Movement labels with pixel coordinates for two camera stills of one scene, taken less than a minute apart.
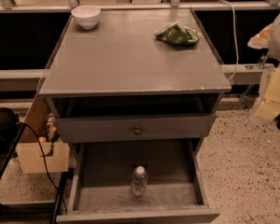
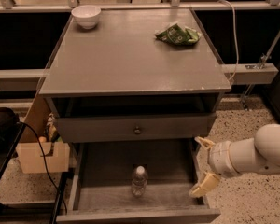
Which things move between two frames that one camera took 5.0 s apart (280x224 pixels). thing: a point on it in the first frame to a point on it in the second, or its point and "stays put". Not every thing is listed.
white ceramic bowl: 87,15 stays put
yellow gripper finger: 276,95 to 208,183
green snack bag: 175,35 stays put
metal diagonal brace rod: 245,102 stays put
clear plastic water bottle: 139,182 stays put
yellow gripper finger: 260,41 to 206,143
